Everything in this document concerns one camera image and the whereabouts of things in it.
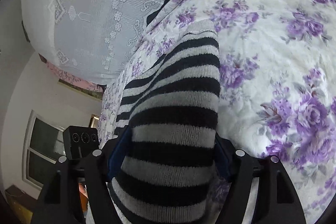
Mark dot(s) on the purple floral bed sheet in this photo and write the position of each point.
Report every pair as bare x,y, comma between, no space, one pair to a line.
277,83

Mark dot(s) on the pink floral cloth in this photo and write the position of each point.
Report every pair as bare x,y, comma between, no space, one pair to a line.
71,79

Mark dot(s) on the black white striped sweater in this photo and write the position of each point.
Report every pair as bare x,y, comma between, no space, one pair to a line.
171,111

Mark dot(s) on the black camera box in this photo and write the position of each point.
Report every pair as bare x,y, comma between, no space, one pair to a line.
79,142

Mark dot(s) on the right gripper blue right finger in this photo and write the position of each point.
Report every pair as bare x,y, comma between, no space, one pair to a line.
276,198

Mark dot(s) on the window with white frame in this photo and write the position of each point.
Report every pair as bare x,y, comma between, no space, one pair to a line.
43,145

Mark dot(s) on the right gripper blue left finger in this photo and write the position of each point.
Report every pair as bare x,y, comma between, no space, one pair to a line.
59,200

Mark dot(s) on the white lace cover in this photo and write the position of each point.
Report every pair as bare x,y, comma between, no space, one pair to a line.
90,39

